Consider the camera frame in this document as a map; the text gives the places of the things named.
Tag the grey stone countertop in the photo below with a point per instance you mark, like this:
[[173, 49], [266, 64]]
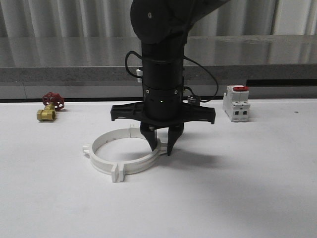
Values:
[[273, 60]]

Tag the brass valve red handwheel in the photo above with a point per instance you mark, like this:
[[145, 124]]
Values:
[[53, 102]]

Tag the white circuit breaker red switch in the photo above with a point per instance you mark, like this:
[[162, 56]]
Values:
[[235, 103]]

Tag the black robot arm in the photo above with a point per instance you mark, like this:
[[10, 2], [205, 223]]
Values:
[[162, 27]]

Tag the white half pipe clamp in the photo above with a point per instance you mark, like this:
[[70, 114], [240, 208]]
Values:
[[143, 163], [102, 165]]

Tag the black cylindrical capacitor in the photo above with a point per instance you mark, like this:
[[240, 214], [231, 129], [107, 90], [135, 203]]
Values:
[[193, 100]]

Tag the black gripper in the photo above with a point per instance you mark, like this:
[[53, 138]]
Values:
[[163, 108]]

